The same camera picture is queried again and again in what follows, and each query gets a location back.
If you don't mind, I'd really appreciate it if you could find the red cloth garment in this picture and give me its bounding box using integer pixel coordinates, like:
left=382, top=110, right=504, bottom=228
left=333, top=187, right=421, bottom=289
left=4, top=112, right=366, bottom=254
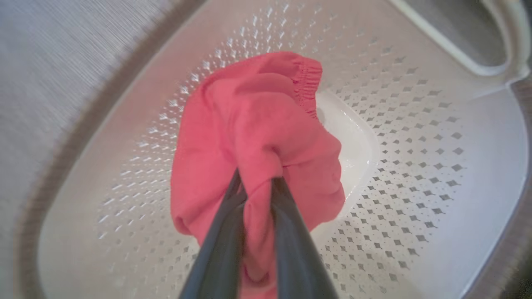
left=170, top=51, right=346, bottom=299

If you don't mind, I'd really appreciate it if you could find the white perforated plastic laundry basket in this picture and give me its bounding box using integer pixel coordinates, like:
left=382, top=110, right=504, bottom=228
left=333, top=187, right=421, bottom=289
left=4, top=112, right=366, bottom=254
left=15, top=0, right=532, bottom=299

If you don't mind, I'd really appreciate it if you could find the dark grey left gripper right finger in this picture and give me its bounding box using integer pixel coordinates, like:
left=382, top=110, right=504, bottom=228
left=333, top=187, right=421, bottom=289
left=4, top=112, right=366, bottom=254
left=271, top=176, right=339, bottom=299

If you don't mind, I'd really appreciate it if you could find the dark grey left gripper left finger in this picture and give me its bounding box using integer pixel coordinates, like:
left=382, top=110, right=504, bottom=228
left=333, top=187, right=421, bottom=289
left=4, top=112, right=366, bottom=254
left=179, top=168, right=249, bottom=299

